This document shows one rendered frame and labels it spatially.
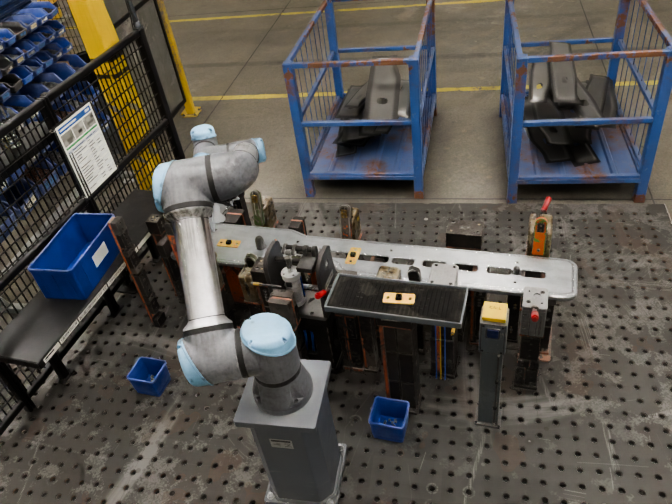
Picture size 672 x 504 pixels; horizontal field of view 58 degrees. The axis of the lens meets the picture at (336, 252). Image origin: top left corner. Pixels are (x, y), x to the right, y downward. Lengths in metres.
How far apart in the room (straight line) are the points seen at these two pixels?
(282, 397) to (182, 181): 0.56
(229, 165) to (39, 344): 0.92
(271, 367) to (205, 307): 0.20
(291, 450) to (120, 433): 0.74
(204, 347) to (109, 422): 0.87
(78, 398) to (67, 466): 0.27
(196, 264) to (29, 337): 0.83
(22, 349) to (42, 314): 0.15
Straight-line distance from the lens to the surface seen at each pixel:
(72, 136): 2.37
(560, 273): 1.98
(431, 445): 1.91
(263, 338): 1.37
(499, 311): 1.62
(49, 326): 2.13
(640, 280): 2.47
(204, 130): 1.95
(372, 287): 1.69
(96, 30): 2.59
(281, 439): 1.58
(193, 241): 1.44
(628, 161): 4.18
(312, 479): 1.71
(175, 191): 1.46
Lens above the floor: 2.31
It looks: 39 degrees down
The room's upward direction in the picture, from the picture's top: 9 degrees counter-clockwise
